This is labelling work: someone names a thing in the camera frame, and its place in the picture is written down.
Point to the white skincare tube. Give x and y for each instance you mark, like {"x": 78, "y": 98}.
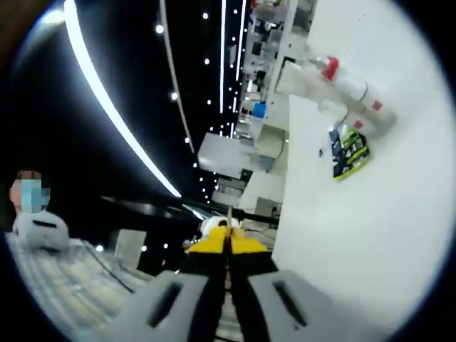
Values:
{"x": 290, "y": 78}

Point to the red banded skincare bottle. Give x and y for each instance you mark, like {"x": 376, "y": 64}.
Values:
{"x": 329, "y": 67}

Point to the blue storage box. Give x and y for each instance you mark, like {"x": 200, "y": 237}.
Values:
{"x": 260, "y": 109}

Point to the green black skincare packet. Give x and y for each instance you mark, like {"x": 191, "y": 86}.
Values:
{"x": 351, "y": 153}

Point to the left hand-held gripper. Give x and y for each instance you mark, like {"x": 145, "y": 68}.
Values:
{"x": 213, "y": 224}

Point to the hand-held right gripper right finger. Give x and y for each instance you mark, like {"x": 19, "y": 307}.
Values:
{"x": 260, "y": 306}

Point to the curved ceiling light strip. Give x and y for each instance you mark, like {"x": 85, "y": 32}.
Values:
{"x": 117, "y": 117}

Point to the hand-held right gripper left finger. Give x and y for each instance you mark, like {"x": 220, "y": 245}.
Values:
{"x": 135, "y": 320}

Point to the white chest device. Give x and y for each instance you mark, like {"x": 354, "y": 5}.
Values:
{"x": 35, "y": 235}

